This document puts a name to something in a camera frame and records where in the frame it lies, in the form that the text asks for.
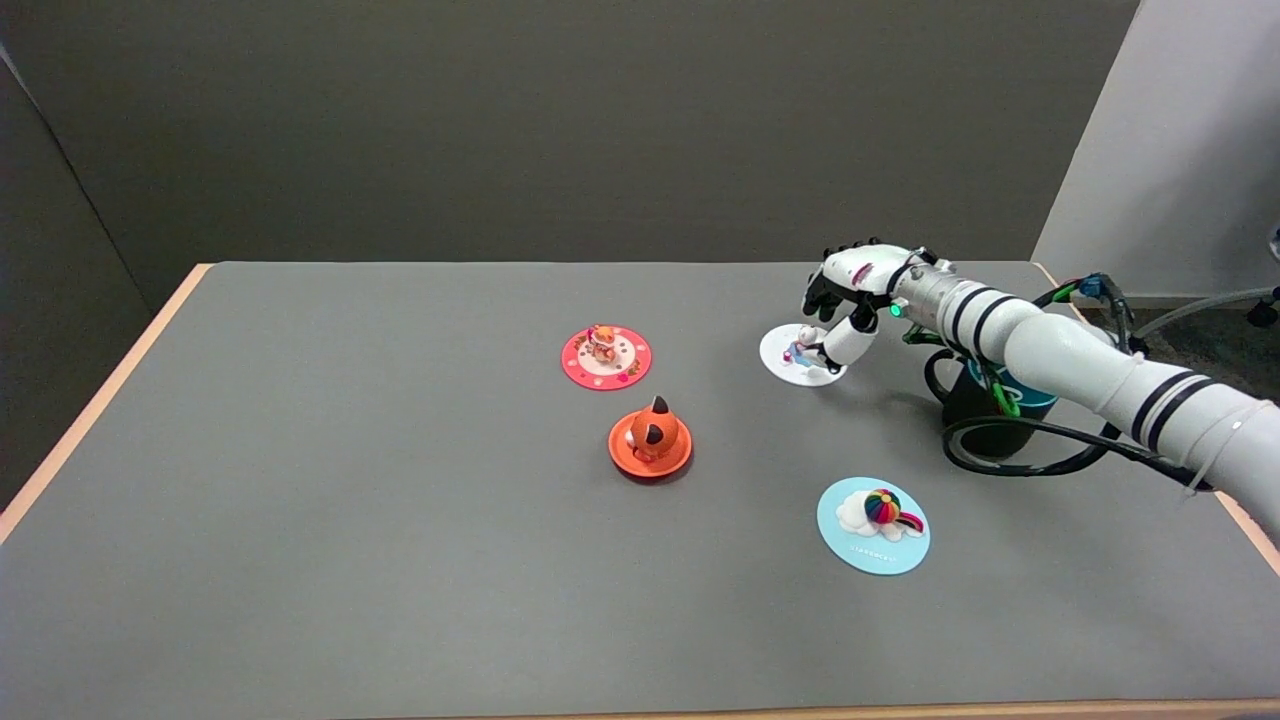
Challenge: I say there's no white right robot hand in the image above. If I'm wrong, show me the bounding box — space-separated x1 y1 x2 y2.
800 240 936 366

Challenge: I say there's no white cup lid with figurine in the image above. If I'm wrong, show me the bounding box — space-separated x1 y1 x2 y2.
759 322 848 387

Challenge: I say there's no orange cup lid with fox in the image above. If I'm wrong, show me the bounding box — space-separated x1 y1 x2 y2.
608 395 693 479

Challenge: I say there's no light blue rainbow cup lid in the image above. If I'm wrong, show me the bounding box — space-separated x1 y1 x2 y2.
817 476 932 576

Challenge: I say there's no red cup lid with figurine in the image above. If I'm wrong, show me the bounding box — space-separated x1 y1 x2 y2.
561 324 653 391

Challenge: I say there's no black mug teal inside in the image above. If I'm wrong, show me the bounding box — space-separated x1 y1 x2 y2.
924 348 1059 459

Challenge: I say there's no green-taped black cable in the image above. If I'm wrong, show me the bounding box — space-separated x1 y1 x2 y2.
903 325 1021 419

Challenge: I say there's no thick black cable loop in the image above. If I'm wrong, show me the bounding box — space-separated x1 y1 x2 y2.
943 272 1216 491

